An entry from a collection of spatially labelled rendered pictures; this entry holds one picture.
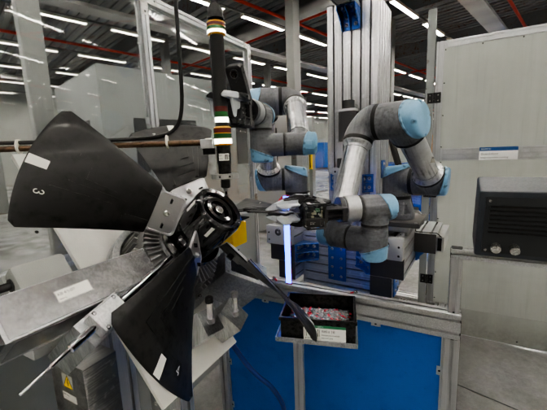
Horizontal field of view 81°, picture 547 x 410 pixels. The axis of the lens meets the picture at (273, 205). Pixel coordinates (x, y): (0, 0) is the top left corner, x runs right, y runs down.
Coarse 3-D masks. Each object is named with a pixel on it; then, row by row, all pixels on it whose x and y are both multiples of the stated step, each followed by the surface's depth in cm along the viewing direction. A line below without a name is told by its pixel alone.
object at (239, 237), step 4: (244, 220) 131; (240, 224) 127; (244, 224) 130; (240, 228) 128; (244, 228) 130; (236, 232) 125; (240, 232) 128; (244, 232) 130; (232, 236) 123; (236, 236) 125; (240, 236) 128; (244, 236) 130; (228, 240) 124; (232, 240) 123; (236, 240) 125; (240, 240) 128; (244, 240) 131; (232, 244) 124; (236, 244) 126; (240, 244) 128
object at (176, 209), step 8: (160, 192) 68; (168, 192) 69; (160, 200) 68; (168, 200) 69; (176, 200) 70; (184, 200) 71; (160, 208) 69; (168, 208) 70; (176, 208) 70; (152, 216) 68; (160, 216) 69; (168, 216) 70; (176, 216) 71; (152, 224) 68; (160, 224) 69; (168, 224) 70; (176, 224) 71; (160, 232) 69; (168, 232) 70
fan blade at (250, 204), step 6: (246, 198) 108; (240, 204) 100; (246, 204) 100; (252, 204) 101; (258, 204) 101; (264, 204) 102; (270, 204) 104; (240, 210) 86; (246, 210) 85; (252, 210) 87; (258, 210) 88; (264, 210) 90; (276, 210) 94; (282, 210) 98; (288, 210) 102
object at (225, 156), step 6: (216, 0) 74; (210, 6) 74; (216, 6) 74; (210, 12) 74; (216, 12) 74; (222, 12) 76; (210, 18) 77; (216, 18) 77; (222, 18) 77; (222, 150) 79; (228, 150) 80; (222, 156) 79; (228, 156) 80; (222, 162) 80; (228, 162) 80; (222, 168) 80; (228, 168) 80; (222, 180) 81; (228, 180) 81; (222, 186) 81; (228, 186) 81
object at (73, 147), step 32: (64, 128) 58; (64, 160) 57; (96, 160) 60; (128, 160) 64; (64, 192) 57; (96, 192) 60; (128, 192) 64; (32, 224) 54; (64, 224) 57; (96, 224) 61; (128, 224) 65
